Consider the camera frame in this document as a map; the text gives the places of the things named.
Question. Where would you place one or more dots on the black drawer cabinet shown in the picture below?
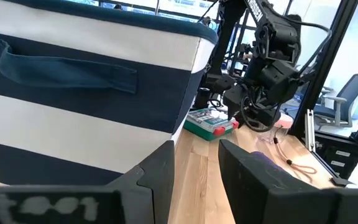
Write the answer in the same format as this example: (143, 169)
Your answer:
(337, 158)

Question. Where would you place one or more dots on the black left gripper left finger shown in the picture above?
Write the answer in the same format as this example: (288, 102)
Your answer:
(154, 180)

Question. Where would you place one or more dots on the grey office chair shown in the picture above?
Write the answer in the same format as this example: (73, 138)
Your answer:
(353, 90)

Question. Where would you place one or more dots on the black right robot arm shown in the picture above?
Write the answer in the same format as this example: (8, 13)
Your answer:
(228, 31)

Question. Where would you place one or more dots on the black aluminium rig frame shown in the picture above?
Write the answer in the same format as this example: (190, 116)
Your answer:
(315, 77)

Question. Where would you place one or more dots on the silver metal bracket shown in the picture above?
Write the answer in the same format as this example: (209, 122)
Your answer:
(309, 130)

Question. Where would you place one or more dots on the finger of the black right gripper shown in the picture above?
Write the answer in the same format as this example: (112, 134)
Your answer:
(235, 99)
(224, 84)

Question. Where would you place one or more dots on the navy white striped fabric basket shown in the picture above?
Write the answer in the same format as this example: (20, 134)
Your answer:
(73, 124)

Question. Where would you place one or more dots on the green box with red latches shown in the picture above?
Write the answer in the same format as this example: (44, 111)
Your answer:
(204, 124)

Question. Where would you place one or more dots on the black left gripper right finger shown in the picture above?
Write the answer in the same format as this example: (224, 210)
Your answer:
(259, 196)

